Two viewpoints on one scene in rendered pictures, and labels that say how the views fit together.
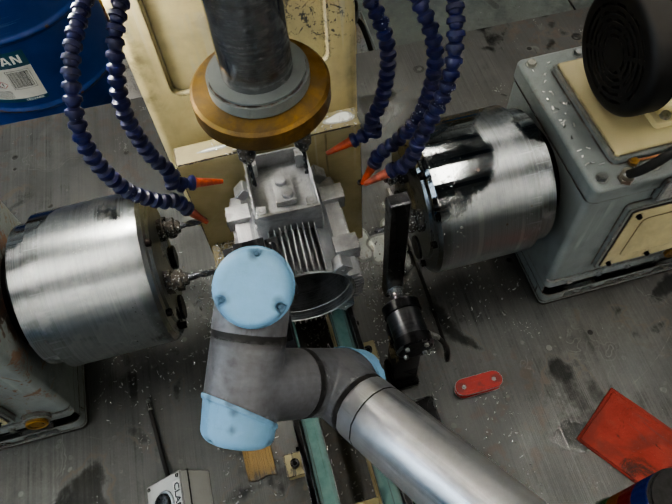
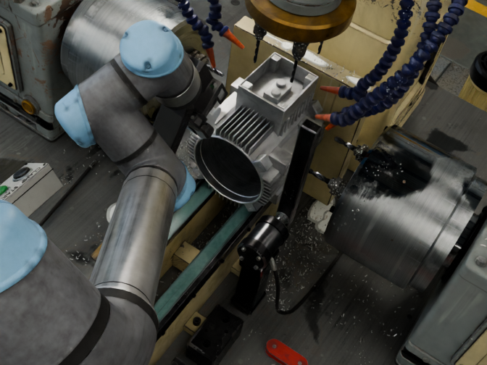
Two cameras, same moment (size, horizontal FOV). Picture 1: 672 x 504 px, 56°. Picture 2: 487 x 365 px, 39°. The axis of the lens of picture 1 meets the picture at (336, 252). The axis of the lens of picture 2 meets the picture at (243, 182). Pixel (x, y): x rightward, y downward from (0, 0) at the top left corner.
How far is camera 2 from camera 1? 0.48 m
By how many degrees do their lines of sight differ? 21
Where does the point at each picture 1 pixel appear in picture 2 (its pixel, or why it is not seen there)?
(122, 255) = not seen: hidden behind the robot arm
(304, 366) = (139, 128)
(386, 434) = (133, 192)
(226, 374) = (93, 80)
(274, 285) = (155, 51)
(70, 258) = (122, 14)
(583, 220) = (451, 292)
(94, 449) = (40, 156)
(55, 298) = (94, 27)
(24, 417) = (26, 95)
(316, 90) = (326, 19)
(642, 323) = not seen: outside the picture
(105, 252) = not seen: hidden behind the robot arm
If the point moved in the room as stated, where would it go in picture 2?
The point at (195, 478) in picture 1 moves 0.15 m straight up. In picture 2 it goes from (51, 178) to (41, 117)
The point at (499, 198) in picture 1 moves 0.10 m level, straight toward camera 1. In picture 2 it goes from (400, 214) to (346, 228)
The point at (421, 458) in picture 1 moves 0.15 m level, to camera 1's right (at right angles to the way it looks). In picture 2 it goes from (130, 211) to (217, 292)
